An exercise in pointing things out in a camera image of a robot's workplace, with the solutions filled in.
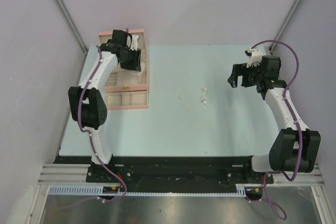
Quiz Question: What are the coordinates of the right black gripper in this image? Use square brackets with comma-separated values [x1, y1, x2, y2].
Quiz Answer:
[227, 60, 264, 88]

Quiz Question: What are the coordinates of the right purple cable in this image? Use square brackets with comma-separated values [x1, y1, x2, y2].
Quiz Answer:
[251, 40, 305, 220]

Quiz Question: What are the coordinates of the thin gold chain necklace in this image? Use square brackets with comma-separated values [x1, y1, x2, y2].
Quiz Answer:
[198, 86, 209, 103]

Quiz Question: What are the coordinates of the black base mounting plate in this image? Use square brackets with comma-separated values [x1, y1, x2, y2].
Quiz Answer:
[54, 156, 274, 194]

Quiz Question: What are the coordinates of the pink jewelry box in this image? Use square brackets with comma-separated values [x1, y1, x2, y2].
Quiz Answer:
[98, 27, 150, 93]

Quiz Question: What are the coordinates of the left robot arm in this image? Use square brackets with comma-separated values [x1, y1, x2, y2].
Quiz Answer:
[68, 29, 143, 182]

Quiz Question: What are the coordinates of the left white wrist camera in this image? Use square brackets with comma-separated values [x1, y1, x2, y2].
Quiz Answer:
[127, 34, 139, 51]

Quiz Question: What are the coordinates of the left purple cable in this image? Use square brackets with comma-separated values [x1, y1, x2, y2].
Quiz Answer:
[56, 27, 131, 209]

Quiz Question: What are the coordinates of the pink jewelry box drawer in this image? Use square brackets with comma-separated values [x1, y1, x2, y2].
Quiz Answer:
[106, 90, 149, 110]

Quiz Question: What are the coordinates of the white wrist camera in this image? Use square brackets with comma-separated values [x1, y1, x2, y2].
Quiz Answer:
[245, 47, 265, 68]
[127, 34, 139, 51]

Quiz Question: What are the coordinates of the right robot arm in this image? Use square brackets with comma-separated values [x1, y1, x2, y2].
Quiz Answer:
[227, 56, 321, 183]

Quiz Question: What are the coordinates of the white slotted cable duct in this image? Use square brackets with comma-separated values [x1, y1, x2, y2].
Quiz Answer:
[48, 183, 263, 198]

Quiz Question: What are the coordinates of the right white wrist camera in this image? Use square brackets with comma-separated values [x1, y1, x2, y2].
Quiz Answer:
[245, 47, 265, 68]

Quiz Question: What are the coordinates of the purple cable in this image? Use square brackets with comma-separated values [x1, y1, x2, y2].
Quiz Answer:
[251, 40, 305, 220]
[56, 27, 131, 209]

